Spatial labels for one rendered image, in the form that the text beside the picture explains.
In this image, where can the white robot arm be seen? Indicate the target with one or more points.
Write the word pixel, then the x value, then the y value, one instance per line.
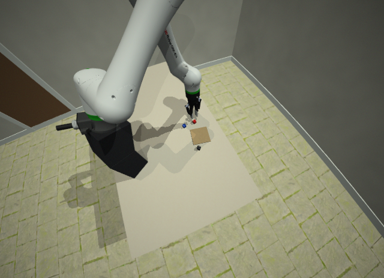
pixel 109 97

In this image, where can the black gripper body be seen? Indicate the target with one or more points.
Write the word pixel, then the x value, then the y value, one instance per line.
pixel 190 102

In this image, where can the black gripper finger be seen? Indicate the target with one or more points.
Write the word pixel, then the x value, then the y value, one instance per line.
pixel 190 111
pixel 197 106

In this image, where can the tan square mat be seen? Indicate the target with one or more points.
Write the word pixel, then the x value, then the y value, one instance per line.
pixel 200 135

